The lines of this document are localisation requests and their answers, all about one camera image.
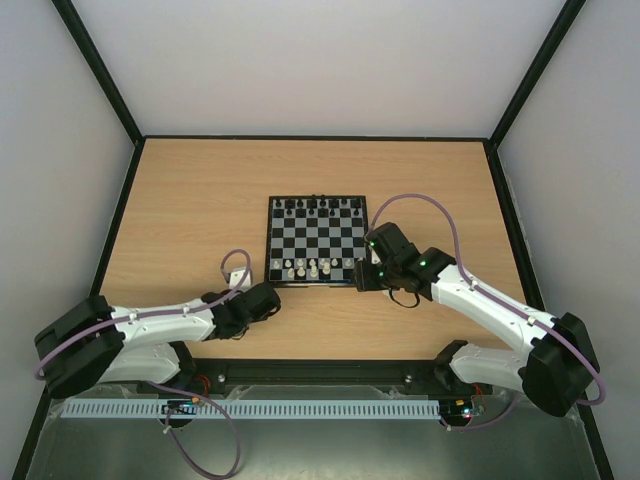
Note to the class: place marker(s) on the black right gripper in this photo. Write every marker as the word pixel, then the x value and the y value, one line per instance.
pixel 361 275

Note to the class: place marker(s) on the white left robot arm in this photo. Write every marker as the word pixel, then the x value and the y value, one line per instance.
pixel 97 343

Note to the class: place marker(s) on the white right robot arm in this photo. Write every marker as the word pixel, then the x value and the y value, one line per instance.
pixel 549 359

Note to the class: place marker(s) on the black chess pieces row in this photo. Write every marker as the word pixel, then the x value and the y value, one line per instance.
pixel 317 206

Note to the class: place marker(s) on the black and silver chessboard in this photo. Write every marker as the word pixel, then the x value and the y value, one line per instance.
pixel 315 241

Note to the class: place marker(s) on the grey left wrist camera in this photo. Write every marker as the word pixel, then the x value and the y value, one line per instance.
pixel 240 278

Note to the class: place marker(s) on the light blue slotted cable duct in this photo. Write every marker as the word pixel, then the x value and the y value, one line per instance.
pixel 253 409

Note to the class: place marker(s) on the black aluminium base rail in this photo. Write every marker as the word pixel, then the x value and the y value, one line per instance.
pixel 412 377

